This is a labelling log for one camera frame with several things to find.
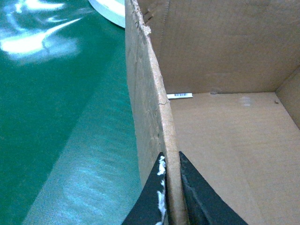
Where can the white round conveyor centre hub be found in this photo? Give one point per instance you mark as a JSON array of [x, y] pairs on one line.
[[112, 10]]

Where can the green curved conveyor belt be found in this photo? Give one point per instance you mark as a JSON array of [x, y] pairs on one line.
[[67, 139]]

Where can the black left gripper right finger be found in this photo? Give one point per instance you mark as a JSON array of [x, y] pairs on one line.
[[204, 205]]

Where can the brown cardboard box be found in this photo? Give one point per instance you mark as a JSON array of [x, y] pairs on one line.
[[241, 129]]

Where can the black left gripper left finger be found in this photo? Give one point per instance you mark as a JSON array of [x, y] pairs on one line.
[[150, 208]]

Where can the white barcode label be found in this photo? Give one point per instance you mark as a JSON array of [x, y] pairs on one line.
[[179, 95]]

